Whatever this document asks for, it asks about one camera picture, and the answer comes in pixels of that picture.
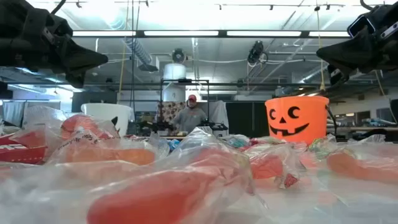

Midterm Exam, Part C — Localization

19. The yellow hanging cord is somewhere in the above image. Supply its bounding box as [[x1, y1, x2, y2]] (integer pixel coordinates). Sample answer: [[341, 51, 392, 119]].
[[117, 6, 130, 103], [374, 70, 398, 124], [314, 5, 326, 93]]

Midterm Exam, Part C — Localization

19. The white ghost face bucket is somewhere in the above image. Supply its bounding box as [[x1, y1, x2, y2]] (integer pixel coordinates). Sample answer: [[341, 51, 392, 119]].
[[80, 103, 134, 138]]

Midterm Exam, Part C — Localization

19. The orange pumpkin face bucket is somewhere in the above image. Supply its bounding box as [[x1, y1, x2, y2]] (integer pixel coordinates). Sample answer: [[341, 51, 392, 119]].
[[264, 95, 338, 146]]

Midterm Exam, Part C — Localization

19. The black wall screen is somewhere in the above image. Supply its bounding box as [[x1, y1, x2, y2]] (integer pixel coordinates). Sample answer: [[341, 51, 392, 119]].
[[71, 91, 118, 113]]

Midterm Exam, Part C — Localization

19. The white cloth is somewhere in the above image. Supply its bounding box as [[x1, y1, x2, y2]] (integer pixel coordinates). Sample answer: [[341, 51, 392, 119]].
[[205, 100, 230, 138]]

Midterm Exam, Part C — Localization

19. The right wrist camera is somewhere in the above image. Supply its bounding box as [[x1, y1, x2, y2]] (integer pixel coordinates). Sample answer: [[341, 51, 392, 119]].
[[347, 14, 376, 39]]

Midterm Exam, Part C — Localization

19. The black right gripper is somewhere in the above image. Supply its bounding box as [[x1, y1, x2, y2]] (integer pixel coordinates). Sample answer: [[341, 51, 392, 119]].
[[316, 2, 398, 86]]

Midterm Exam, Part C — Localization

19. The silver ribbed air duct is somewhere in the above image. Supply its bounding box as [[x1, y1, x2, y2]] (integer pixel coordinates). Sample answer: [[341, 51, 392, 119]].
[[123, 37, 159, 73]]

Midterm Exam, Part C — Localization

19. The black cable reel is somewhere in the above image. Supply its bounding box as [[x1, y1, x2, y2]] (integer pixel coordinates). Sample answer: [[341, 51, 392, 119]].
[[248, 40, 269, 65]]

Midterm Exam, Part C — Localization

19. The black chair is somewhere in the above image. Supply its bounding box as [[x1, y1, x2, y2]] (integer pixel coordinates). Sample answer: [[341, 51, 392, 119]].
[[390, 98, 398, 124]]

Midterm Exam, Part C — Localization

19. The person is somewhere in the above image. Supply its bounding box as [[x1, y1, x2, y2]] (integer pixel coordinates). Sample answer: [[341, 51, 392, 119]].
[[172, 94, 208, 134]]

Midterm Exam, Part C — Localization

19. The wooden desk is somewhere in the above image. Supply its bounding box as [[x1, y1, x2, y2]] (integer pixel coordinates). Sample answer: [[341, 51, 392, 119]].
[[334, 126, 398, 133]]

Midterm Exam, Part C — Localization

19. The brown patterned cloth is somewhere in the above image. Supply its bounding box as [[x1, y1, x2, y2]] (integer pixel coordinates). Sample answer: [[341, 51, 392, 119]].
[[156, 101, 187, 125]]

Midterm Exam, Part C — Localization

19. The black partition panel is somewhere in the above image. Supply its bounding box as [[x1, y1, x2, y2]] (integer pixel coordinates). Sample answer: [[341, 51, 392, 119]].
[[226, 101, 270, 139]]

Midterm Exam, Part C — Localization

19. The teal candy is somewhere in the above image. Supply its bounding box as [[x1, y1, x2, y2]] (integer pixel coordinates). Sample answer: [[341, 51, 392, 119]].
[[228, 136, 249, 149]]

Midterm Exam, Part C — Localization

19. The black round fan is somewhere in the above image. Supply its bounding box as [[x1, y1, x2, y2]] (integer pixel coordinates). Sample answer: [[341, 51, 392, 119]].
[[172, 48, 187, 65]]

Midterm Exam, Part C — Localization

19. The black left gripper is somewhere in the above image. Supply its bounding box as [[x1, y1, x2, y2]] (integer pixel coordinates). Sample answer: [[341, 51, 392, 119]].
[[27, 7, 108, 89]]

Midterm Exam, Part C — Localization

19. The green candy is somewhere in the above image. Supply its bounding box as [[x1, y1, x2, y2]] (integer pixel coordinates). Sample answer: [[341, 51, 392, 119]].
[[309, 138, 330, 153]]

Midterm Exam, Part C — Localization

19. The red candy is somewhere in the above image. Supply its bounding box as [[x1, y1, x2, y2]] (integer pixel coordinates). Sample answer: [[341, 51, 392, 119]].
[[58, 113, 121, 141], [85, 169, 252, 224], [250, 154, 301, 189], [325, 149, 398, 184]]

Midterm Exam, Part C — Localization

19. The white cylindrical tank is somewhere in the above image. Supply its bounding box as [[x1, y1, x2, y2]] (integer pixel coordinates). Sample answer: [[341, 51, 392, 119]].
[[163, 63, 187, 102]]

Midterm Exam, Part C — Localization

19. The red candy bag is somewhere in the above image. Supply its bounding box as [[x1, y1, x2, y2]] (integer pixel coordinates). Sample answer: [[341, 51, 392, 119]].
[[0, 133, 49, 165]]

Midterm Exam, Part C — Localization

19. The white curtain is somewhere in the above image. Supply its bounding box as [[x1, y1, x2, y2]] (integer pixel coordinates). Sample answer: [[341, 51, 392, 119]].
[[2, 101, 27, 127]]

